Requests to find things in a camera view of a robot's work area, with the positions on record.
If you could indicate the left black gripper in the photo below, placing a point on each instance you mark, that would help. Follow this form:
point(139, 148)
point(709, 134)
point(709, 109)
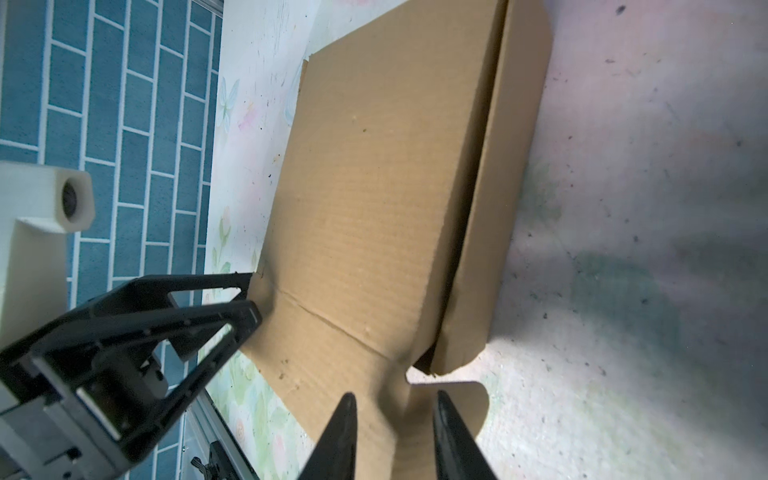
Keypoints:
point(86, 399)

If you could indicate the brown cardboard paper box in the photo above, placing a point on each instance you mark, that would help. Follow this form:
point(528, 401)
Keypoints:
point(392, 220)

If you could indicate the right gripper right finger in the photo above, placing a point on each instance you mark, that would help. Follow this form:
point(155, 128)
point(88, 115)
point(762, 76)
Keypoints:
point(457, 456)

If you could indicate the floral table mat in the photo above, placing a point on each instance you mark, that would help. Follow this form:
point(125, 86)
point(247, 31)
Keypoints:
point(630, 334)

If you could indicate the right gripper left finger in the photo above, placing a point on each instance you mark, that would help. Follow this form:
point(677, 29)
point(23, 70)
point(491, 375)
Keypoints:
point(334, 456)

